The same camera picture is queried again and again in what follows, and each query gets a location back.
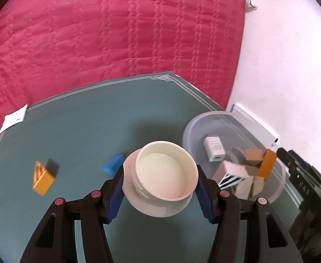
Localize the white rectangular block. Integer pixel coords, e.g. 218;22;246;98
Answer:
203;135;226;162

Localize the pink striped block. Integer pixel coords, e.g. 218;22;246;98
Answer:
213;160;250;191

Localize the small cream block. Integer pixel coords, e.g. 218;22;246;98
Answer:
236;177;254;200

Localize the small orange triangular block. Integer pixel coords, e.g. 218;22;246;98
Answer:
32;160;56;196

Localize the blue block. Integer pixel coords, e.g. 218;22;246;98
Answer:
102;153;124;175

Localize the large orange striped block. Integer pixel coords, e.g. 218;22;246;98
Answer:
258;149;277;181

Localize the rectangular wooden block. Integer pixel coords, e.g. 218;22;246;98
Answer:
244;148;266;168

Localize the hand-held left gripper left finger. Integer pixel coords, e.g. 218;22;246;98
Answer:
19;165;125;263

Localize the red quilted blanket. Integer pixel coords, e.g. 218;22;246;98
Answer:
0;0;250;158

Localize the clear plastic bowl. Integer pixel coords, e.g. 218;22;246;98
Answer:
182;111;285;202

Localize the green table mat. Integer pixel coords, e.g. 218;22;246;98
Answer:
0;71;309;263

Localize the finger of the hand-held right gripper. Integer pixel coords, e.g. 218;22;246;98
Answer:
277;148;305;180

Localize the white paper tag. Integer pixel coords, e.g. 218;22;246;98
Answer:
0;103;29;134

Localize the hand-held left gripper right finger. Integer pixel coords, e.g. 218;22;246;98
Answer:
196;165;303;263

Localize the white round plastic container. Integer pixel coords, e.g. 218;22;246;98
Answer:
121;141;199;217

